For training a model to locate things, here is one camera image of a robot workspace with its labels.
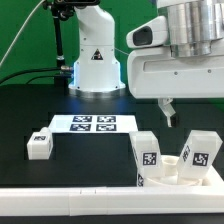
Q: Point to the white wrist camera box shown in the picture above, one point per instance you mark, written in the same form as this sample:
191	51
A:
151	34

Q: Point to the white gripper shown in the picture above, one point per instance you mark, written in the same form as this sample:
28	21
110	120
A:
153	73

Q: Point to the white marker sheet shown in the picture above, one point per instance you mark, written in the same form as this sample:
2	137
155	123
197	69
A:
93	124

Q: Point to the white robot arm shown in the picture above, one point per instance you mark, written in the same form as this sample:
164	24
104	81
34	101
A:
178	54

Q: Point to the white L-shaped barrier wall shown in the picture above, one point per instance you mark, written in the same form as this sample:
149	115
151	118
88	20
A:
151	199

